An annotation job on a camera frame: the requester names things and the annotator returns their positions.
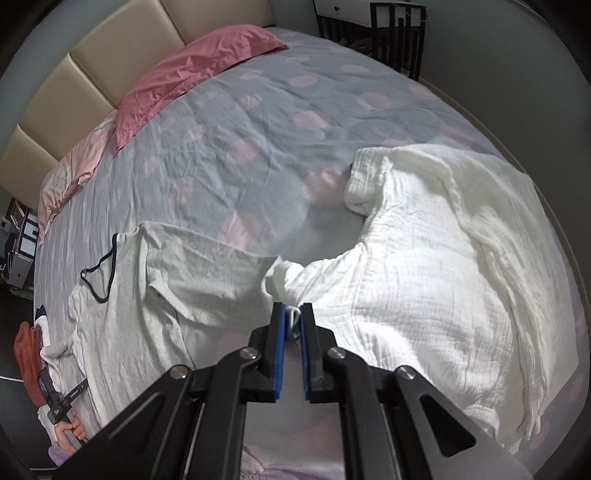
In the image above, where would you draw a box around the purple fleece sleeve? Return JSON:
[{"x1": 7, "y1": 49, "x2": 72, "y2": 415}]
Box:
[{"x1": 37, "y1": 404, "x2": 76, "y2": 466}]

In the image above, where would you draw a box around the navy folded garment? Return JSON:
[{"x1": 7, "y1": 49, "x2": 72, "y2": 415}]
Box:
[{"x1": 35, "y1": 305, "x2": 47, "y2": 319}]

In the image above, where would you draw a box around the grey t-shirt black collar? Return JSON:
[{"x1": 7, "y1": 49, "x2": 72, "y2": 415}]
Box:
[{"x1": 40, "y1": 222, "x2": 277, "y2": 435}]

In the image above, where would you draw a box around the left white black nightstand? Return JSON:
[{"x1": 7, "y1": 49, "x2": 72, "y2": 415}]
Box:
[{"x1": 1, "y1": 199, "x2": 39, "y2": 295}]

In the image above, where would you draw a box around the dark pink pillow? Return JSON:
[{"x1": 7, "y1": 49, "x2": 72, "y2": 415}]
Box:
[{"x1": 115, "y1": 24, "x2": 287, "y2": 149}]

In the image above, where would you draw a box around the light pink pillow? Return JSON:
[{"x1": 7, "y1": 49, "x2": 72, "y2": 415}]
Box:
[{"x1": 37, "y1": 110, "x2": 117, "y2": 245}]

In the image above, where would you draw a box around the orange folded fleece garment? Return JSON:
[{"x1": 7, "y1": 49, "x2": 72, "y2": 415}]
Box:
[{"x1": 13, "y1": 322, "x2": 46, "y2": 408}]

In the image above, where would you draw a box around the white folded knit garment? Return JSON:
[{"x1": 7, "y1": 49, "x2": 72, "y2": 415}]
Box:
[{"x1": 34, "y1": 315, "x2": 55, "y2": 364}]

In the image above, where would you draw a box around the person's left hand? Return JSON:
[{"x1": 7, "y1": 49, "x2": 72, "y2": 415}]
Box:
[{"x1": 54, "y1": 410, "x2": 87, "y2": 453}]

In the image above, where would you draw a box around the right white black nightstand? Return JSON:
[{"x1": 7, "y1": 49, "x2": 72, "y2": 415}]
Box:
[{"x1": 312, "y1": 0, "x2": 428, "y2": 80}]

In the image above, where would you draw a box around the beige padded headboard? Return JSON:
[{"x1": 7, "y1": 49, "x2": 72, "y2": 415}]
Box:
[{"x1": 1, "y1": 1, "x2": 274, "y2": 208}]

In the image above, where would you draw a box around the grey pink dotted bedsheet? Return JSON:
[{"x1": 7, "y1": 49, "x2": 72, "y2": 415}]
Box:
[{"x1": 35, "y1": 28, "x2": 589, "y2": 473}]

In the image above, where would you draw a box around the white black nightstand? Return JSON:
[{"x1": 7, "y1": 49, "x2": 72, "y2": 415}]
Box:
[
  {"x1": 312, "y1": 0, "x2": 428, "y2": 80},
  {"x1": 1, "y1": 199, "x2": 39, "y2": 295}
]

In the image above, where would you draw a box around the white crinkled gauze garment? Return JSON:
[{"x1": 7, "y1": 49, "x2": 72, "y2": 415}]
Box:
[{"x1": 267, "y1": 144, "x2": 579, "y2": 452}]

